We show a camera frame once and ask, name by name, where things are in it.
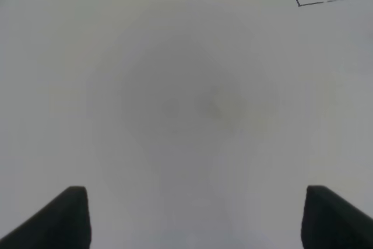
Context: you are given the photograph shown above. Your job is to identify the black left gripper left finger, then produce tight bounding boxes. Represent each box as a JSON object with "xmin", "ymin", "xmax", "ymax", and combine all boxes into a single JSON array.
[{"xmin": 1, "ymin": 186, "xmax": 92, "ymax": 248}]

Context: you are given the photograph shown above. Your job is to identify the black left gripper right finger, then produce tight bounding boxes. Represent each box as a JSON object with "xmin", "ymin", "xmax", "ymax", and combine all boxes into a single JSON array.
[{"xmin": 301, "ymin": 185, "xmax": 372, "ymax": 249}]

